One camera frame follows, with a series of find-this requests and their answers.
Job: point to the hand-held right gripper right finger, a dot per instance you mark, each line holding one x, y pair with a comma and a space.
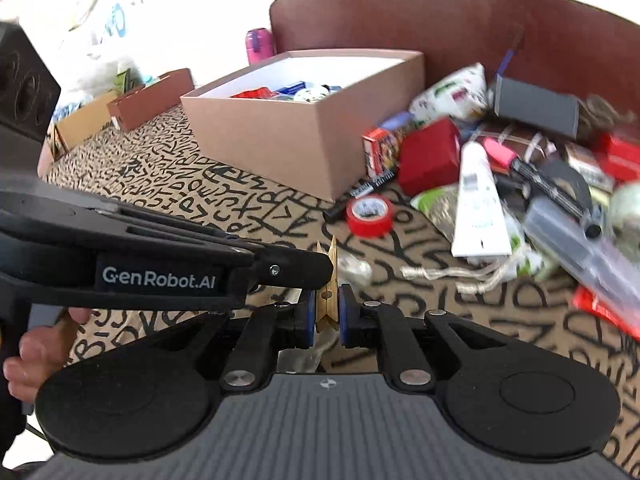
346, 317

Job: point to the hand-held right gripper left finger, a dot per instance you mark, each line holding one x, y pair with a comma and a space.
305, 316

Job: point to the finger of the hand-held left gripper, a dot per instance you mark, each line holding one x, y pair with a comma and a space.
295, 269
200, 230

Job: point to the wooden clothespin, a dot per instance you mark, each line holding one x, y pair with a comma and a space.
326, 305

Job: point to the red tape roll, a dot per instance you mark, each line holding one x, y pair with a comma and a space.
370, 215

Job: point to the black pen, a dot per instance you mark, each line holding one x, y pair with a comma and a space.
357, 195

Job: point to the brown cardboard box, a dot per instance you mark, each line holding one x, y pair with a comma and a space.
280, 145

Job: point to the white cosmetic tube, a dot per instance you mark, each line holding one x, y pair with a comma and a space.
477, 205

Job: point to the clear plastic case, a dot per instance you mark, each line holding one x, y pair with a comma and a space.
575, 245

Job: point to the person's left hand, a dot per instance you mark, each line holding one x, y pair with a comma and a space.
32, 357

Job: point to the crumpled clear plastic wrap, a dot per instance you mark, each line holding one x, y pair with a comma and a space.
352, 267

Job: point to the letter print blanket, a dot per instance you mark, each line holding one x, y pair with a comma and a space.
165, 170

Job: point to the long brown box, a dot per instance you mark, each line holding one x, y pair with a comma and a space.
150, 100

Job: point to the green snack packet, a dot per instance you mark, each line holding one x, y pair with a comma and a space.
435, 205

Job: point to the open corrugated cardboard box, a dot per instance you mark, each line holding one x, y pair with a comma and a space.
82, 122

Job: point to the red snack packet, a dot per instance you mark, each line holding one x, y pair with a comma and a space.
250, 93

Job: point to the colourful toy card box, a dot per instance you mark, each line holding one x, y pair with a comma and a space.
382, 147

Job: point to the blue box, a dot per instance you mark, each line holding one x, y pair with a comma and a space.
292, 87

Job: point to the pink thermos bottle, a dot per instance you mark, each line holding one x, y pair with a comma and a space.
259, 45

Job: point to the white plastic bag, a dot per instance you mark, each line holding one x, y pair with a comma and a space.
100, 42

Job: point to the christmas print pouch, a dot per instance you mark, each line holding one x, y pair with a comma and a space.
450, 92

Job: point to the black marker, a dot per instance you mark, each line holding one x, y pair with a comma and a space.
550, 190

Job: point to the brown striped package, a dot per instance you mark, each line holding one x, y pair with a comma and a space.
525, 140

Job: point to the grey tape roll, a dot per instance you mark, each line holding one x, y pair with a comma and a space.
562, 175

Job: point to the red foil packet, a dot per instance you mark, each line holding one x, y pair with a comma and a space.
607, 312

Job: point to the brown wooden headboard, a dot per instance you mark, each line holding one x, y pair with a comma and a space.
400, 20

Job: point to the dark grey package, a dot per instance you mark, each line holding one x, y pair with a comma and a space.
535, 107

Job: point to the small barcode box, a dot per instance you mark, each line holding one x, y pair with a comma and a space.
587, 165

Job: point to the white patterned tape roll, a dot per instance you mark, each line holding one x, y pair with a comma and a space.
626, 212

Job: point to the thin blue stick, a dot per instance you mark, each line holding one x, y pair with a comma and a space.
509, 57

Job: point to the red gift box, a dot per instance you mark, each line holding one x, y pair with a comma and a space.
622, 152

